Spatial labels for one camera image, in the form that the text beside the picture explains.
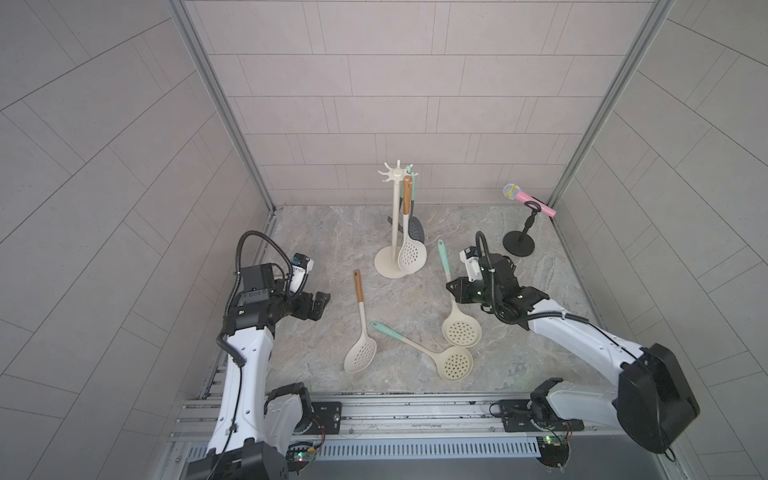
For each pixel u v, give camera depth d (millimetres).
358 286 933
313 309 670
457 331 754
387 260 987
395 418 723
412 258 902
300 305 659
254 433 382
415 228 944
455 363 784
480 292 693
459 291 709
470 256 739
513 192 922
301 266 656
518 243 1051
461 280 726
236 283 559
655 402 404
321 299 680
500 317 608
